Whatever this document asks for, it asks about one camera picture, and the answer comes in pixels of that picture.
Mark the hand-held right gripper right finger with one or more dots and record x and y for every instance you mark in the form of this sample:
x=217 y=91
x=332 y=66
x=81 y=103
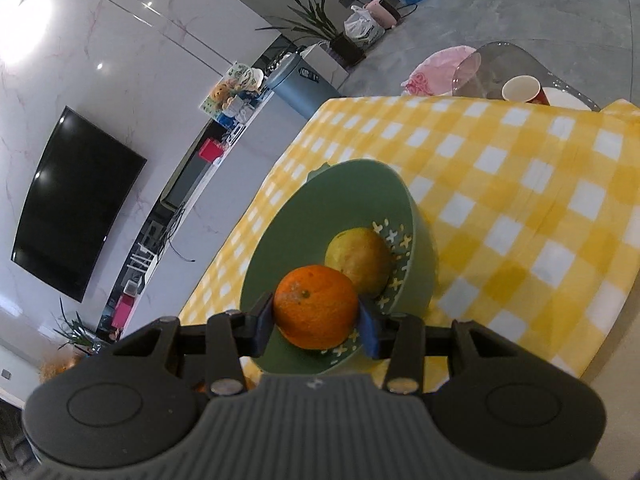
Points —
x=370 y=332

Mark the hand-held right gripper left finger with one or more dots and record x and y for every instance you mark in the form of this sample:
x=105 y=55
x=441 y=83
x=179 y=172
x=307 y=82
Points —
x=262 y=328

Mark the orange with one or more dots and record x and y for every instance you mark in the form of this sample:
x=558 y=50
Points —
x=315 y=307

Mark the green bowl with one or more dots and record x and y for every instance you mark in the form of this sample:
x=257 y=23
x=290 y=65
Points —
x=310 y=210

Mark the yellow-green pear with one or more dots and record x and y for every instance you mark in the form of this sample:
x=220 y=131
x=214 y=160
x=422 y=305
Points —
x=360 y=257

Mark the magenta box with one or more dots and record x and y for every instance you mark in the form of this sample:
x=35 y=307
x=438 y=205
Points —
x=123 y=310

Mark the white television console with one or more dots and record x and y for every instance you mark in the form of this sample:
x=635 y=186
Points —
x=220 y=170

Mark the black soundbar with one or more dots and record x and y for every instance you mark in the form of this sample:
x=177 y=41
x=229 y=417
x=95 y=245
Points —
x=185 y=182

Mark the yellow checked tablecloth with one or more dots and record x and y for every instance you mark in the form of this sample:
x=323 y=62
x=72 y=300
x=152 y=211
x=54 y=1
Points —
x=500 y=210

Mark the red box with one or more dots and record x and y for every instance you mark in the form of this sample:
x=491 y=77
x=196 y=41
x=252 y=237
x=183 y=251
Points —
x=211 y=150

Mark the small leafy plant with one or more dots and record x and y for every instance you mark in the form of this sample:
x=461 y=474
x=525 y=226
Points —
x=75 y=332

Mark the colourful printed box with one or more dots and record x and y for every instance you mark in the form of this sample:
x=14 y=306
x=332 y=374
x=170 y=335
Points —
x=232 y=90

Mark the grey-blue trash bin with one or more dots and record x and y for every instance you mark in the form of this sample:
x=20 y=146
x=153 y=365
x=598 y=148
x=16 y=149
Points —
x=295 y=87

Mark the white cabinet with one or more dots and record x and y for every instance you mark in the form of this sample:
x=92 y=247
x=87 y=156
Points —
x=330 y=67

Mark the pink plastic bag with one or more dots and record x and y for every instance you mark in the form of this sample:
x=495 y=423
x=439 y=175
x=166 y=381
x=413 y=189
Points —
x=435 y=72

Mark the red paper cup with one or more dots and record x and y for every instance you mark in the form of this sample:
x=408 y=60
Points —
x=522 y=91

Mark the potted green plant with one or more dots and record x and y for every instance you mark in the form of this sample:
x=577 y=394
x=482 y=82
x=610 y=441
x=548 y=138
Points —
x=347 y=47

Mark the transparent grey chair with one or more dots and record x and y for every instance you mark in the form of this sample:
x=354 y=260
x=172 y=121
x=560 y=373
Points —
x=500 y=60

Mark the white plastic bag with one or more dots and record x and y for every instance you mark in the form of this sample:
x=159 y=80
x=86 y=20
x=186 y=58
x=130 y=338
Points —
x=362 y=27

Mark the pink appliance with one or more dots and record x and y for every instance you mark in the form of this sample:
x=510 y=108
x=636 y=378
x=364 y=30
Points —
x=382 y=12

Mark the black wall television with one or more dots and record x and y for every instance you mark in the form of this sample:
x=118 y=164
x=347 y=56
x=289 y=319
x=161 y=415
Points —
x=75 y=200

